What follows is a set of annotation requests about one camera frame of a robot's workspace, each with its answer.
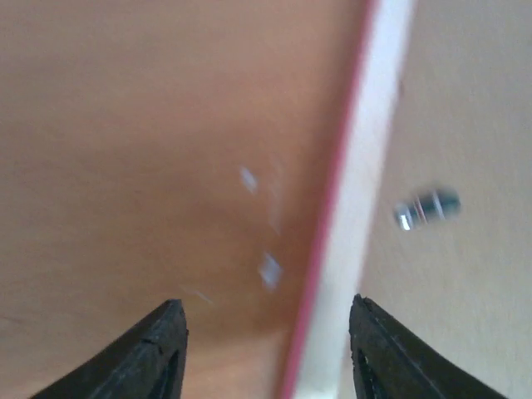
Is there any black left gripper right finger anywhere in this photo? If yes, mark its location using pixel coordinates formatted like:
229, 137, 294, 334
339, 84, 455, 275
349, 294, 502, 399

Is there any metal frame retaining clip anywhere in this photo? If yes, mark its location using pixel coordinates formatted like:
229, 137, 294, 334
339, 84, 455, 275
393, 188, 461, 231

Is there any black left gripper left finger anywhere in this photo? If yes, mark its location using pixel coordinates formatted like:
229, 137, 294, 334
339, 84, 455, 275
34, 299, 189, 398

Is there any pink picture frame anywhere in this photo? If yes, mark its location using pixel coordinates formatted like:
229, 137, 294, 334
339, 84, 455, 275
282, 1, 531, 398

